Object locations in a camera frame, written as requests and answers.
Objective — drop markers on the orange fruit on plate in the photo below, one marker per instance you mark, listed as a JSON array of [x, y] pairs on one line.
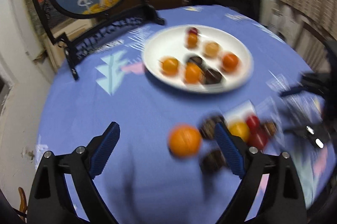
[[192, 40]]

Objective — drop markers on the pale yellow fruit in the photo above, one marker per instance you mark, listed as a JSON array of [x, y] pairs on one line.
[[211, 49]]

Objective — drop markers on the blue patterned tablecloth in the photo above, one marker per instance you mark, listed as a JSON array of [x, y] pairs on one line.
[[142, 182]]

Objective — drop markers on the white round plate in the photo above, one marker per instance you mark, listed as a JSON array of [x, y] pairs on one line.
[[171, 43]]

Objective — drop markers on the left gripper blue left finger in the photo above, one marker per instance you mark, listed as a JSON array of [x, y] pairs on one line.
[[101, 147]]

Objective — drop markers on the large orange mandarin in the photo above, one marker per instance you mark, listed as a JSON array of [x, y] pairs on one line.
[[184, 141]]

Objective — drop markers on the dark water chestnut on plate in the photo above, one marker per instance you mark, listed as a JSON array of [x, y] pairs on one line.
[[197, 60], [212, 76]]

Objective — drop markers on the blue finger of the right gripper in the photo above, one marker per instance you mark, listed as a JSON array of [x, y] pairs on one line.
[[292, 91]]

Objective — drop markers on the yellow cherry tomato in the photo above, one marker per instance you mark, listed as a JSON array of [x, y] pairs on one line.
[[240, 129]]

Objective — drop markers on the dark red cherry tomato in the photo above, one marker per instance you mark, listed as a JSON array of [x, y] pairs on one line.
[[193, 30]]

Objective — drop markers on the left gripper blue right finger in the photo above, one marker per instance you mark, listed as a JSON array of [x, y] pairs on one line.
[[233, 149]]

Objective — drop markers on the small orange fruit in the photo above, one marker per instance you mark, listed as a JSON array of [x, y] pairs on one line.
[[169, 66]]

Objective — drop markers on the wooden chair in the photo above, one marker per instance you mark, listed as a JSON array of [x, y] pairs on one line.
[[22, 212]]

